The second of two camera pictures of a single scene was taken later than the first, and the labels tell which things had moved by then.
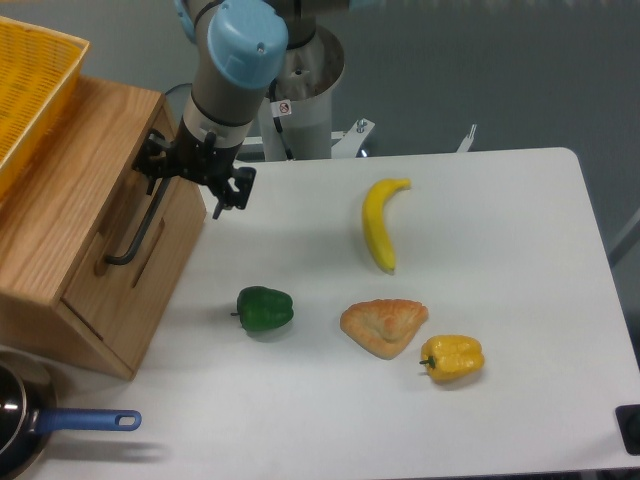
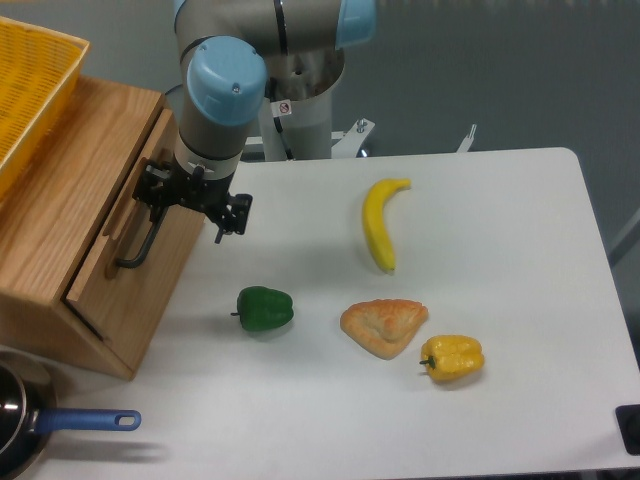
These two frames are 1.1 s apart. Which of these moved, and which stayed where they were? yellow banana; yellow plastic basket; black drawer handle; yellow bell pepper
Moved: black drawer handle
Stayed: yellow plastic basket; yellow banana; yellow bell pepper
